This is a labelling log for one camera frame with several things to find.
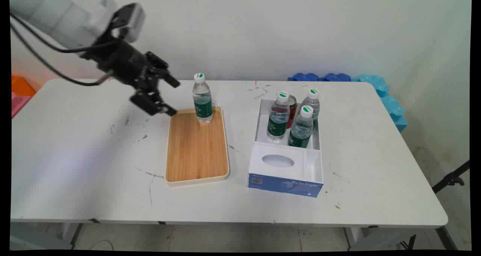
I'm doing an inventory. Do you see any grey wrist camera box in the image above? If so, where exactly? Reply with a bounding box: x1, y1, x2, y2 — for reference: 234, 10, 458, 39
112, 2, 146, 43

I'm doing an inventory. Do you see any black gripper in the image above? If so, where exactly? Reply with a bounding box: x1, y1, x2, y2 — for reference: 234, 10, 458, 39
80, 37, 181, 117

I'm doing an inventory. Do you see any wooden tray with cream rim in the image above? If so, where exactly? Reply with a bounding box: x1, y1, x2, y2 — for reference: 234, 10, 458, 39
165, 106, 230, 187

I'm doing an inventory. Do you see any white table leg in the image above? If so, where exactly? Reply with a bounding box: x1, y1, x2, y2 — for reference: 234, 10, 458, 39
56, 223, 82, 250
344, 227, 378, 251

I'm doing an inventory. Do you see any white and blue cardboard box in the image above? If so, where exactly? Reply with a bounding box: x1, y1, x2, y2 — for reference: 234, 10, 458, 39
247, 98, 324, 198

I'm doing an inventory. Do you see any pink box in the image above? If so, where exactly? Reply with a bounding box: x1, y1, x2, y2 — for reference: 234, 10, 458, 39
11, 92, 33, 118

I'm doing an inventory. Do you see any black cable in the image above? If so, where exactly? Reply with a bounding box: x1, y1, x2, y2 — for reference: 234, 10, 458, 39
10, 14, 121, 54
10, 23, 114, 86

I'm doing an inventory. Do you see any clear water bottle green label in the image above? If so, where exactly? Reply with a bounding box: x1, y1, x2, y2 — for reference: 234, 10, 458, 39
299, 88, 321, 121
266, 91, 291, 143
192, 73, 215, 124
288, 105, 315, 148

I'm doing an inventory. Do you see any red drink can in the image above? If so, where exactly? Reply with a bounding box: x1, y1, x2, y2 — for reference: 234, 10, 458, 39
286, 94, 298, 129

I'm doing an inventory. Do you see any light blue foam mat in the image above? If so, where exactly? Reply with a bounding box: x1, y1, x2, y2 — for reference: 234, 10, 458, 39
351, 75, 408, 133

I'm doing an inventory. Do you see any black tripod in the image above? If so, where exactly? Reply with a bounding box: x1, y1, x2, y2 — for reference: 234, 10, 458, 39
431, 160, 471, 194

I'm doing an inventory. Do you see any orange box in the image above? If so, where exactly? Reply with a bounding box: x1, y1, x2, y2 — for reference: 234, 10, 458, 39
11, 76, 36, 98

